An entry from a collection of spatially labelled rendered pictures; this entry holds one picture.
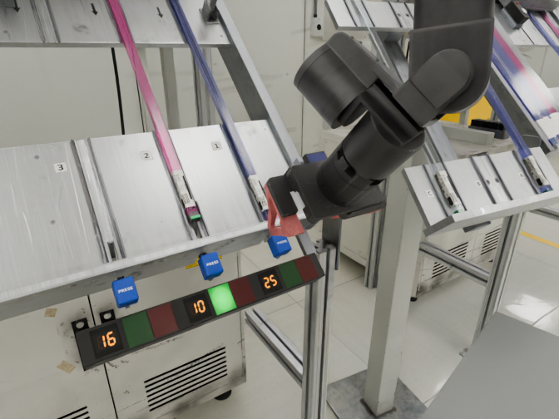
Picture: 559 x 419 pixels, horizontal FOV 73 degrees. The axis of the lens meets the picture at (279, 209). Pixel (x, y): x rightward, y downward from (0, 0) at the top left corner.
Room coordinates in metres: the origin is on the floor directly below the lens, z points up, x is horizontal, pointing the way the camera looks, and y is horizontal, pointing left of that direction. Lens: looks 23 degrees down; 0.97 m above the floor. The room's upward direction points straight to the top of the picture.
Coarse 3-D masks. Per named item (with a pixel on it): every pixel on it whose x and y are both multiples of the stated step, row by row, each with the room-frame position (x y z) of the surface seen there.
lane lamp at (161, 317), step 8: (168, 304) 0.39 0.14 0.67; (152, 312) 0.38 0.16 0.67; (160, 312) 0.38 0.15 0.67; (168, 312) 0.38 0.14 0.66; (152, 320) 0.37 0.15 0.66; (160, 320) 0.37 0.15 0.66; (168, 320) 0.38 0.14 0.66; (152, 328) 0.36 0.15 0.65; (160, 328) 0.37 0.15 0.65; (168, 328) 0.37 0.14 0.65; (176, 328) 0.37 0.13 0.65; (160, 336) 0.36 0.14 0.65
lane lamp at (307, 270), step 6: (300, 258) 0.50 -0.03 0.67; (306, 258) 0.51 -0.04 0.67; (300, 264) 0.50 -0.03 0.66; (306, 264) 0.50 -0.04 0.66; (312, 264) 0.50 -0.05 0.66; (300, 270) 0.49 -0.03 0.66; (306, 270) 0.49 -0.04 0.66; (312, 270) 0.50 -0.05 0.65; (306, 276) 0.48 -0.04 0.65; (312, 276) 0.49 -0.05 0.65; (318, 276) 0.49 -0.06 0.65
